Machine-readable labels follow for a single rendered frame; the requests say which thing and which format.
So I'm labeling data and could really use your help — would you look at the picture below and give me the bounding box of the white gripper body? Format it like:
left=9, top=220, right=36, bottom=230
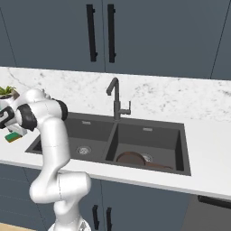
left=6, top=122, right=29, bottom=136

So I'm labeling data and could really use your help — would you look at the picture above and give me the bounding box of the green and yellow sponge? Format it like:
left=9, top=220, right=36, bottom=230
left=4, top=132, right=23, bottom=144

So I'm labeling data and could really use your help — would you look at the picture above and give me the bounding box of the dark grey double sink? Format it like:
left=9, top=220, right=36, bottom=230
left=24, top=111, right=192, bottom=177

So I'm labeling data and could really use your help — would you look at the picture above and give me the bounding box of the green potted plant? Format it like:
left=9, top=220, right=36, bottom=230
left=0, top=85, right=21, bottom=111

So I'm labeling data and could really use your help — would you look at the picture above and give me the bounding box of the blue-grey drawer unit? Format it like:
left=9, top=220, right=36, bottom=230
left=0, top=162, right=47, bottom=231

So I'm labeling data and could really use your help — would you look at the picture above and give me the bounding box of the blue-grey base cupboard door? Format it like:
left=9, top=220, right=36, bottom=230
left=23, top=167, right=104, bottom=231
left=99, top=179, right=191, bottom=231

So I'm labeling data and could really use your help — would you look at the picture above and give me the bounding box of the dark grey tap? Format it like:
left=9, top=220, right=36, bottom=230
left=105, top=77, right=133, bottom=122

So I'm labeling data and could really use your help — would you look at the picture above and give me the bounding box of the grey dishwasher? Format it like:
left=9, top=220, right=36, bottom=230
left=180, top=193, right=231, bottom=231

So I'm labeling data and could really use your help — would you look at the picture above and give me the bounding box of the blue-grey wall cupboard door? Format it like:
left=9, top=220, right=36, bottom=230
left=0, top=0, right=106, bottom=73
left=0, top=8, right=17, bottom=69
left=209, top=0, right=231, bottom=81
left=102, top=0, right=231, bottom=80

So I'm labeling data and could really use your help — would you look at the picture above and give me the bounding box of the black base cupboard handle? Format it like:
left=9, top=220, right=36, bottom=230
left=91, top=204, right=100, bottom=231
left=105, top=207, right=114, bottom=231

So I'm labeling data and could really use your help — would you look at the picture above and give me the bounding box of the black wall cupboard handle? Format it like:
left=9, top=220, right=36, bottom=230
left=106, top=3, right=117, bottom=64
left=86, top=4, right=98, bottom=63

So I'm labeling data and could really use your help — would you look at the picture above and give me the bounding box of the black dishwasher handle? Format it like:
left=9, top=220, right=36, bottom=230
left=197, top=195, right=231, bottom=210

